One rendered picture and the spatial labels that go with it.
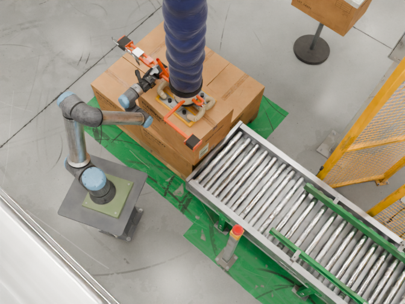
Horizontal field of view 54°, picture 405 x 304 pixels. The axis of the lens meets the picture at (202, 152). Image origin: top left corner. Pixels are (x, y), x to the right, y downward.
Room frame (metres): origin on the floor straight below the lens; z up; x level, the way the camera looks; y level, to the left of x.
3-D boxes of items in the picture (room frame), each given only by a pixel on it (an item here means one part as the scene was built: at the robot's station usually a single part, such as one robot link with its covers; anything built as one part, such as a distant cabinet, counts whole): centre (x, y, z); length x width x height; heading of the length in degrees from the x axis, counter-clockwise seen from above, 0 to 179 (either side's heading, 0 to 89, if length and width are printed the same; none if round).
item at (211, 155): (1.37, -0.10, 0.58); 0.70 x 0.03 x 0.06; 142
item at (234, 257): (0.62, -0.24, 0.01); 0.15 x 0.15 x 0.03; 52
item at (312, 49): (2.91, -1.16, 0.31); 0.40 x 0.40 x 0.62
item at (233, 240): (0.62, -0.24, 0.50); 0.07 x 0.07 x 1.00; 52
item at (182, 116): (1.46, 0.19, 1.09); 0.34 x 0.10 x 0.05; 50
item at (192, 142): (1.14, 0.06, 1.19); 0.09 x 0.08 x 0.05; 140
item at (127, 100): (1.46, 0.52, 1.20); 0.12 x 0.09 x 0.10; 142
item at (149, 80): (1.58, 0.41, 1.20); 0.12 x 0.09 x 0.08; 142
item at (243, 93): (2.02, 0.24, 0.34); 1.20 x 1.00 x 0.40; 52
